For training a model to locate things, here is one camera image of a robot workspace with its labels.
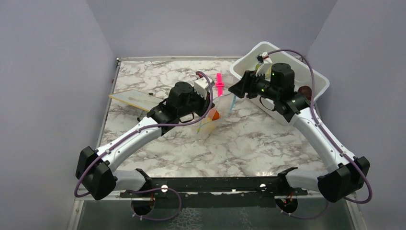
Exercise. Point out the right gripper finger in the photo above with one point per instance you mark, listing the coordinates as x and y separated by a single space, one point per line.
249 76
239 89

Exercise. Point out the clear zip top bag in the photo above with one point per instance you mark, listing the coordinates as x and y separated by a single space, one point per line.
223 106

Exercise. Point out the dark maroon plum toy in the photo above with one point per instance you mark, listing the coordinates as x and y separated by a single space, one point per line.
306 91

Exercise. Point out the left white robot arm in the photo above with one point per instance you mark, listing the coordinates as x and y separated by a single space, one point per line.
96 168

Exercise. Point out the pink plastic clip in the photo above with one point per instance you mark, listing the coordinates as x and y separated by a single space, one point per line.
219 84

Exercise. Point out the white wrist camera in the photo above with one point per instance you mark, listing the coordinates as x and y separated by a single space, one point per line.
202 87
265 62

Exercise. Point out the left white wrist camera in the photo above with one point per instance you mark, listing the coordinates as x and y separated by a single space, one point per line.
202 87

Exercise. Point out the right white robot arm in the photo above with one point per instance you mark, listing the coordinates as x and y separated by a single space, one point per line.
344 171

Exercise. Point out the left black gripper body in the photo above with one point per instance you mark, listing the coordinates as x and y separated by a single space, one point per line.
197 104

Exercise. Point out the white plastic bin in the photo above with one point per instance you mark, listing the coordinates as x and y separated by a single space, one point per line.
302 74

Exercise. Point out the orange pumpkin toy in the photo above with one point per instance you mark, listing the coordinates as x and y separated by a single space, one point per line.
215 115

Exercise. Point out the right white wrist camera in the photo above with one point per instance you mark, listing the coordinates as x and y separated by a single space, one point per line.
265 62

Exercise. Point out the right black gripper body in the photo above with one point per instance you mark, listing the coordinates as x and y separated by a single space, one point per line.
259 88

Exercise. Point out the black metal base rail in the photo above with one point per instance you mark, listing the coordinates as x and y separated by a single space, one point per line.
213 192

